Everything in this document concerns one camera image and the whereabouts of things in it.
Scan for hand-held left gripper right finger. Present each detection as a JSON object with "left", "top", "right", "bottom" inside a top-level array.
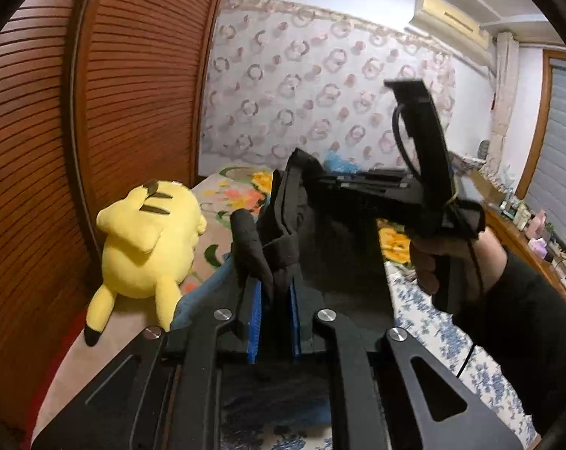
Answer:
[{"left": 288, "top": 285, "right": 522, "bottom": 450}]

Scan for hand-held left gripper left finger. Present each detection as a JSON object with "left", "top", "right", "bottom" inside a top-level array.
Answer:
[{"left": 32, "top": 279, "right": 265, "bottom": 450}]

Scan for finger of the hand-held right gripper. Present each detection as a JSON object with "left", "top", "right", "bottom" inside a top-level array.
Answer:
[
  {"left": 320, "top": 169, "right": 417, "bottom": 188},
  {"left": 320, "top": 185, "right": 424, "bottom": 226}
]

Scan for black pants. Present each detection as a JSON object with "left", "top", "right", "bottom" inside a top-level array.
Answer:
[{"left": 229, "top": 147, "right": 396, "bottom": 352}]

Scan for person's right forearm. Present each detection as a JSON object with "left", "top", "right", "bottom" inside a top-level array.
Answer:
[{"left": 452, "top": 248, "right": 566, "bottom": 437}]

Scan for person's right hand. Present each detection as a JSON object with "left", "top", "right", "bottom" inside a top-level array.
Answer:
[{"left": 409, "top": 225, "right": 506, "bottom": 312}]

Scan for cardboard box with blue cloth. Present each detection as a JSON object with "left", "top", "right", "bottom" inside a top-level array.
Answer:
[{"left": 324, "top": 150, "right": 364, "bottom": 175}]

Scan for open cardboard box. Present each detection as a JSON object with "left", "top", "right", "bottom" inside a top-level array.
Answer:
[{"left": 470, "top": 171, "right": 499, "bottom": 202}]

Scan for blue jeans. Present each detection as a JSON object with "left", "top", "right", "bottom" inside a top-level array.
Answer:
[{"left": 170, "top": 250, "right": 246, "bottom": 333}]

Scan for wooden sideboard cabinet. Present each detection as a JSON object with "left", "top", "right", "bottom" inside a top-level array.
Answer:
[{"left": 470, "top": 169, "right": 566, "bottom": 315}]

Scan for beige curtain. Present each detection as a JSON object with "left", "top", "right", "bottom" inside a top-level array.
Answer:
[{"left": 491, "top": 32, "right": 515, "bottom": 165}]

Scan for blue floral bed sheet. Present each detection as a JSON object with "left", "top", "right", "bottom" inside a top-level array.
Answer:
[{"left": 219, "top": 262, "right": 541, "bottom": 450}]

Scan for yellow plush toy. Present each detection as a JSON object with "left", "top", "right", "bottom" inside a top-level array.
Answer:
[{"left": 83, "top": 179, "right": 209, "bottom": 348}]

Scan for colourful floral blanket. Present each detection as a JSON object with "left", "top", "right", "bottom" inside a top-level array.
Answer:
[{"left": 189, "top": 164, "right": 412, "bottom": 291}]

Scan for white air conditioner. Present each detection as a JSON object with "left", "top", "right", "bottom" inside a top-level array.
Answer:
[{"left": 407, "top": 0, "right": 492, "bottom": 50}]

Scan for red cloth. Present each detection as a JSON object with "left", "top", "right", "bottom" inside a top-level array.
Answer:
[{"left": 23, "top": 325, "right": 84, "bottom": 437}]

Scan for wooden louvered wardrobe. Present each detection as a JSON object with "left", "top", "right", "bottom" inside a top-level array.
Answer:
[{"left": 0, "top": 0, "right": 232, "bottom": 432}]

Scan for black cable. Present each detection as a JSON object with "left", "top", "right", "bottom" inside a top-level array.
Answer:
[{"left": 392, "top": 103, "right": 487, "bottom": 380}]

